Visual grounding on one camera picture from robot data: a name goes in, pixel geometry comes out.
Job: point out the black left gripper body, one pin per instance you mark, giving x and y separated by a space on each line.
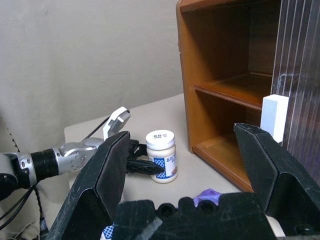
136 147

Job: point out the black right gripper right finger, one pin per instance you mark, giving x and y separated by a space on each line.
275 180

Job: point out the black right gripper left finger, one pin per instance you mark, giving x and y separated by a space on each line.
100 180

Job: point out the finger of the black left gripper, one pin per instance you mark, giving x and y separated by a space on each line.
142 168

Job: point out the white bottle with blue label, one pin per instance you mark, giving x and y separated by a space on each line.
107 232
160 150

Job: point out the purple tissue package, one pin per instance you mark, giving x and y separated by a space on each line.
206 196

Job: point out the brown wooden cabinet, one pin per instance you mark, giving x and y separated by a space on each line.
187 75

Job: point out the ribbed clear cabinet door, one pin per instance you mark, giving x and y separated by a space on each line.
300 50

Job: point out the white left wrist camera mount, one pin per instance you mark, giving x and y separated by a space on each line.
115 120

